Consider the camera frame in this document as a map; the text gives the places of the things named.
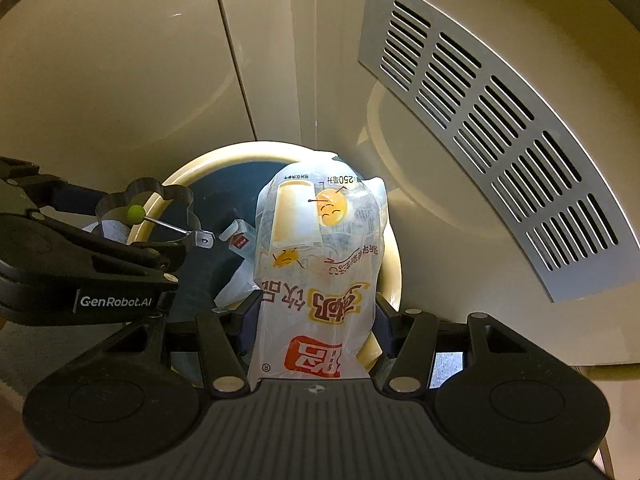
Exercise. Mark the clear printed snack bag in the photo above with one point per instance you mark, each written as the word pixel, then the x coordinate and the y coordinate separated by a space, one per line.
pixel 320 270

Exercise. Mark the beige rimmed trash bin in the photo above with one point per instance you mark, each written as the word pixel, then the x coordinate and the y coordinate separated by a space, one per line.
pixel 225 152

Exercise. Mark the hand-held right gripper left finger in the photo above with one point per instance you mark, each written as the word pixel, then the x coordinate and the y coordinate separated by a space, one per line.
pixel 250 325

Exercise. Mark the small red-white wrapper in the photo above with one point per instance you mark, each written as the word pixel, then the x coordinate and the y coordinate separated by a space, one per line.
pixel 235 240

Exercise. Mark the grey vent grille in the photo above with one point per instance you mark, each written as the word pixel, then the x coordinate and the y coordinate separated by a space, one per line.
pixel 372 35

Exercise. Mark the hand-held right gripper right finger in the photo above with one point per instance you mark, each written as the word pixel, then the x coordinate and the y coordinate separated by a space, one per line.
pixel 387 325

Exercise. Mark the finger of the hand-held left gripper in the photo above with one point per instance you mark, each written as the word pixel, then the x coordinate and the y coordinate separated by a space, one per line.
pixel 100 255
pixel 50 187

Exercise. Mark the clear plastic bag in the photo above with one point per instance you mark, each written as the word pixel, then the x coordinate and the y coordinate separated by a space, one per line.
pixel 237 285

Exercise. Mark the beige cabinet corner post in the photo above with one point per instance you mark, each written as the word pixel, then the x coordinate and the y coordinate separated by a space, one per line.
pixel 280 60

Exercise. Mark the vented beige cabinet door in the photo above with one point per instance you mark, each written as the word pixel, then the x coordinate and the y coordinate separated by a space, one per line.
pixel 425 260

